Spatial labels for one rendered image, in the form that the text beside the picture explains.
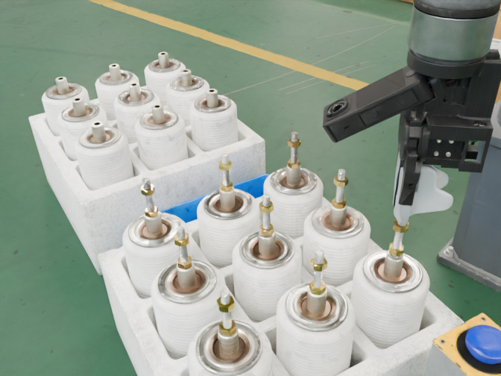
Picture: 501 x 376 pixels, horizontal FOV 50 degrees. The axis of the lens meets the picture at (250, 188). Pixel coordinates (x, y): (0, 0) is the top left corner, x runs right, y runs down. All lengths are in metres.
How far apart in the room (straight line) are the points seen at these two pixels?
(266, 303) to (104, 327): 0.37
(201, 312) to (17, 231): 0.68
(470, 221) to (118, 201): 0.64
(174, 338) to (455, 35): 0.48
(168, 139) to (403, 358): 0.58
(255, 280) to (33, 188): 0.81
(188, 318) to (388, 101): 0.35
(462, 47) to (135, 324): 0.53
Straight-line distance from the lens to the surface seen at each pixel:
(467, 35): 0.52
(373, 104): 0.56
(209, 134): 1.09
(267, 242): 0.72
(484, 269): 1.11
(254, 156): 1.12
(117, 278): 0.83
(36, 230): 1.27
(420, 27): 0.53
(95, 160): 1.01
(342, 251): 0.77
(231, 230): 0.79
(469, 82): 0.57
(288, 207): 0.84
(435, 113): 0.58
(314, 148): 1.43
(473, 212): 1.05
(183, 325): 0.70
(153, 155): 1.05
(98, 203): 1.01
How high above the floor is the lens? 0.75
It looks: 36 degrees down
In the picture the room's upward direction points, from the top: 2 degrees counter-clockwise
